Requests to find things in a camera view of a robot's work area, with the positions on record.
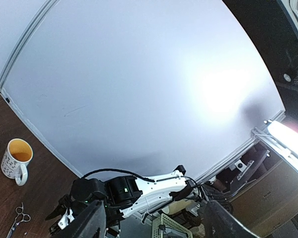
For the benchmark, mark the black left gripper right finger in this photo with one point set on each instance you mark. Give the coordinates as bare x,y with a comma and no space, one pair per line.
219,223

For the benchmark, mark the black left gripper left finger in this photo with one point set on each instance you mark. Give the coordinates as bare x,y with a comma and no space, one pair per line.
91,223

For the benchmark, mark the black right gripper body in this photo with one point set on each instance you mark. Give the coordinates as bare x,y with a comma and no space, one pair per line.
68,210

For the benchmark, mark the silver scissors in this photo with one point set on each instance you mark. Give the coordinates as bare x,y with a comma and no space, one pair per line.
21,217

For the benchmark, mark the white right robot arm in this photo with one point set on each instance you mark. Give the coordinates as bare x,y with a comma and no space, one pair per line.
131,193

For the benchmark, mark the green perforated basket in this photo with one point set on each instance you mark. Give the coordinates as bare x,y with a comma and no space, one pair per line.
165,227

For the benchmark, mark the white patterned mug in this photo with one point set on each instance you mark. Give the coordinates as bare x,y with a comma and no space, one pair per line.
16,158

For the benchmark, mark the bright tube lamp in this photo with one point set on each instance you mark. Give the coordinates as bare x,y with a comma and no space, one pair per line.
285,135

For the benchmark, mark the right aluminium frame post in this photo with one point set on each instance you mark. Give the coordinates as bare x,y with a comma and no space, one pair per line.
24,38

